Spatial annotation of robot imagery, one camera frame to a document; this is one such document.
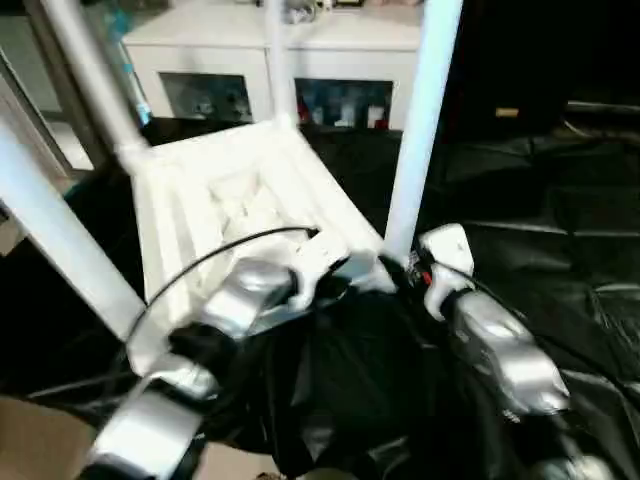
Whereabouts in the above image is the white plastic table top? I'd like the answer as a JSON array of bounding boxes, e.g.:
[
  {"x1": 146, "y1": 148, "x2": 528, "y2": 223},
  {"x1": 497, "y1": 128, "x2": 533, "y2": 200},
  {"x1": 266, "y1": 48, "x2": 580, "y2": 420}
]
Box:
[{"x1": 115, "y1": 118, "x2": 397, "y2": 379}]

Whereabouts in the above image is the black plastic mat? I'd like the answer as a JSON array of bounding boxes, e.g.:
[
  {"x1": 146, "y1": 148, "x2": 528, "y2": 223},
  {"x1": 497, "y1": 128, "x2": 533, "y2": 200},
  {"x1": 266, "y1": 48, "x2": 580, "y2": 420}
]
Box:
[{"x1": 0, "y1": 115, "x2": 640, "y2": 480}]

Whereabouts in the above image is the white sideboard cabinet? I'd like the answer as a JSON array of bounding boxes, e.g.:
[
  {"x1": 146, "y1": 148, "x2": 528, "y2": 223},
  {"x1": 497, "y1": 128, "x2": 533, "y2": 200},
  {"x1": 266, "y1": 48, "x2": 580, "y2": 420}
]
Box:
[{"x1": 120, "y1": 0, "x2": 426, "y2": 133}]

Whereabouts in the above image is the beige curtain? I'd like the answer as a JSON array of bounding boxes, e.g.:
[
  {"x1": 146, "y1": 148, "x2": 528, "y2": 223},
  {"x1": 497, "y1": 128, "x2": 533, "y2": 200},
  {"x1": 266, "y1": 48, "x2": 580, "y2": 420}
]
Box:
[{"x1": 0, "y1": 0, "x2": 131, "y2": 191}]

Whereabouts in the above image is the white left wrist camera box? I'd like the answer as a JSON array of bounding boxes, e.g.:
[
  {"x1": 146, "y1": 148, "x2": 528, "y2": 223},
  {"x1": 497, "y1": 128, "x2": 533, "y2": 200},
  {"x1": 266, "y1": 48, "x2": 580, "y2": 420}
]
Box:
[{"x1": 282, "y1": 232, "x2": 353, "y2": 313}]

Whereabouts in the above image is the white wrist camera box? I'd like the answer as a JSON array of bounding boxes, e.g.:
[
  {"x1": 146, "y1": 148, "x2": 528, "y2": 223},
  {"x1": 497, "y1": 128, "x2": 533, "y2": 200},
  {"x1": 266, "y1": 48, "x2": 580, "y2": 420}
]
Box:
[
  {"x1": 412, "y1": 223, "x2": 477, "y2": 323},
  {"x1": 282, "y1": 232, "x2": 353, "y2": 313}
]

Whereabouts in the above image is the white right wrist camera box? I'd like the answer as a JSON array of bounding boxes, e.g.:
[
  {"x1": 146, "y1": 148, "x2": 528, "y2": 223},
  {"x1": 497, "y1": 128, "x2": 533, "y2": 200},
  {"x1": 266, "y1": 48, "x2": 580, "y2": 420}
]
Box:
[{"x1": 412, "y1": 223, "x2": 477, "y2": 323}]

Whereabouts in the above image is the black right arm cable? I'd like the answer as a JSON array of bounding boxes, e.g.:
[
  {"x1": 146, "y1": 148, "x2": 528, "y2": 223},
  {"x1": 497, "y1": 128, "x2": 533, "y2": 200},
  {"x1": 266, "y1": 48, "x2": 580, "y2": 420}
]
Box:
[{"x1": 450, "y1": 272, "x2": 640, "y2": 401}]

